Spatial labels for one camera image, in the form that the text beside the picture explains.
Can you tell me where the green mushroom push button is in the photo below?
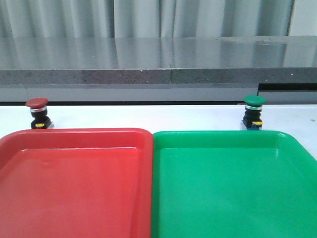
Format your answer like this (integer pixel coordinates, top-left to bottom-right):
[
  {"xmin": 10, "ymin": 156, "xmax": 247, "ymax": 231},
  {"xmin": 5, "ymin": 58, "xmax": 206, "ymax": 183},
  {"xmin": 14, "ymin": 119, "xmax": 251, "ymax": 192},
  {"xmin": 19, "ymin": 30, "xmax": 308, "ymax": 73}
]
[{"xmin": 241, "ymin": 95, "xmax": 266, "ymax": 130}]

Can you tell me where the red mushroom push button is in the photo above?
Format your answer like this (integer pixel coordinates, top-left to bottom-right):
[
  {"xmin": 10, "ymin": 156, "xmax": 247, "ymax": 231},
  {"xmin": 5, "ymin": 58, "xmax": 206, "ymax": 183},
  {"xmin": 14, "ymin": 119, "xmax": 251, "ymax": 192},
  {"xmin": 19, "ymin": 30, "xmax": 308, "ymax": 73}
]
[{"xmin": 25, "ymin": 97, "xmax": 54, "ymax": 129}]

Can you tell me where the green plastic tray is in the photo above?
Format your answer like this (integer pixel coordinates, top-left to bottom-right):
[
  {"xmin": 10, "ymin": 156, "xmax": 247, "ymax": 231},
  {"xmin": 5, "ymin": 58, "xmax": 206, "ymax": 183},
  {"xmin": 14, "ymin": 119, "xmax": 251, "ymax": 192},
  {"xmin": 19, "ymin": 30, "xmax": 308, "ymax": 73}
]
[{"xmin": 151, "ymin": 130, "xmax": 317, "ymax": 238}]

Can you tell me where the red plastic tray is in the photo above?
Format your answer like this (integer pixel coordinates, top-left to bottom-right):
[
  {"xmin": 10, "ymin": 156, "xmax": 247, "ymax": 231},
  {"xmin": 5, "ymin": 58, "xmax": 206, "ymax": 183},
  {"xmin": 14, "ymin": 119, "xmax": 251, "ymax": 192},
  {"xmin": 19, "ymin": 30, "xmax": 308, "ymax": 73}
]
[{"xmin": 0, "ymin": 128, "xmax": 153, "ymax": 238}]

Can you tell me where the grey stone counter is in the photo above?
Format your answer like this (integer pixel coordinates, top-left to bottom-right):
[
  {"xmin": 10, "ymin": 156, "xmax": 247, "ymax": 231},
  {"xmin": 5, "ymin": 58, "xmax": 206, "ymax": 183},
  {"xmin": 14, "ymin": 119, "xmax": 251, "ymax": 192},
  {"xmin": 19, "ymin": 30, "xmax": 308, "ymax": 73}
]
[{"xmin": 0, "ymin": 36, "xmax": 317, "ymax": 105}]

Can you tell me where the white pleated curtain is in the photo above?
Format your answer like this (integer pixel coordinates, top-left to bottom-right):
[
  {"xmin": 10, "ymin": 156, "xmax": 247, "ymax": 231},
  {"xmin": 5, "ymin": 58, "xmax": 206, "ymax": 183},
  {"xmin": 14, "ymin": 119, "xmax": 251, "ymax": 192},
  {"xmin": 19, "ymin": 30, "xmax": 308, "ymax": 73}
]
[{"xmin": 0, "ymin": 0, "xmax": 294, "ymax": 38}]

